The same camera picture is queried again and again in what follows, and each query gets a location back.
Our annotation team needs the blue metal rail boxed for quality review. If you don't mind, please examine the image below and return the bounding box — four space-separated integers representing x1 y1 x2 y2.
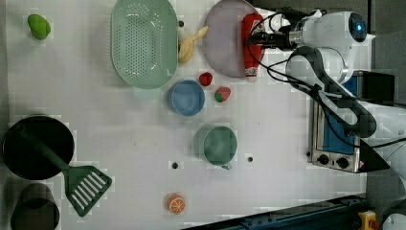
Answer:
183 195 369 230

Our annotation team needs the orange slice toy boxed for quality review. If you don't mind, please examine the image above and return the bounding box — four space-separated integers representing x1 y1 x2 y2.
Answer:
167 193 186 215

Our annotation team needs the blue bowl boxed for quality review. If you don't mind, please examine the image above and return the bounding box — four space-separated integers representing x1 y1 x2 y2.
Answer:
168 80 206 117

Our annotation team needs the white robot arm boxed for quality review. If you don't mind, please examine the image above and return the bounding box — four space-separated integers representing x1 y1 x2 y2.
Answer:
243 11 405 178

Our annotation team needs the green perforated colander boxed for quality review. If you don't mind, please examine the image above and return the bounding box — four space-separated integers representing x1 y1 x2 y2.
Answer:
111 0 178 99

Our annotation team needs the grey round plate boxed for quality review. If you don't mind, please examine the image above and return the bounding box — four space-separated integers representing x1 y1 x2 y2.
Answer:
203 0 257 78

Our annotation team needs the green toy pepper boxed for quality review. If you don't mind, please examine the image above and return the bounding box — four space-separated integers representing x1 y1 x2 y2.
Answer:
28 14 51 40

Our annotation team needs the red plush ketchup bottle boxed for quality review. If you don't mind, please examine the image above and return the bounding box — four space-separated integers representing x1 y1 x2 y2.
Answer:
241 12 263 82

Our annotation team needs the black cylindrical cup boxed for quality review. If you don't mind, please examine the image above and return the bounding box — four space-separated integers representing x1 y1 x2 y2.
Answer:
11 183 59 230

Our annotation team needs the yellow red emergency button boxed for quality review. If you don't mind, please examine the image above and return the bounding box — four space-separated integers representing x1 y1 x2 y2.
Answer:
358 211 379 230

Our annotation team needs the red green toy strawberry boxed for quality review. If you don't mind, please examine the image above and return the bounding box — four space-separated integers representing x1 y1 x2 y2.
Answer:
214 86 231 103

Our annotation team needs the green slotted spatula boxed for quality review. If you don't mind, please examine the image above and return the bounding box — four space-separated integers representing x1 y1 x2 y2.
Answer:
17 126 112 218

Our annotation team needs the yellow plush banana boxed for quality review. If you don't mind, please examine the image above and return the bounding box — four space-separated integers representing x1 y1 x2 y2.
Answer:
178 26 209 64

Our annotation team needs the silver toaster oven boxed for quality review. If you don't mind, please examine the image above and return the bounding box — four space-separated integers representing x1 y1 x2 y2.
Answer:
307 71 395 173

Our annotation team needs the green mug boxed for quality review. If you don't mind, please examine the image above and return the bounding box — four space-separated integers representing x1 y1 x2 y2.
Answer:
192 124 237 170

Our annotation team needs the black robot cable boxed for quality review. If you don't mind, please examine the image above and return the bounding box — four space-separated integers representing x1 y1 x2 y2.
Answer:
247 11 406 150

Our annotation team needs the black pot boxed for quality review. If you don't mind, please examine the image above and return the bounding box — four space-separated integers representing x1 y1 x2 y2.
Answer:
3 115 75 180

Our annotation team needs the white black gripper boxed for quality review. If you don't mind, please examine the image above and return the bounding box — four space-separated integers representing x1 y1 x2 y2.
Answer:
246 9 323 50

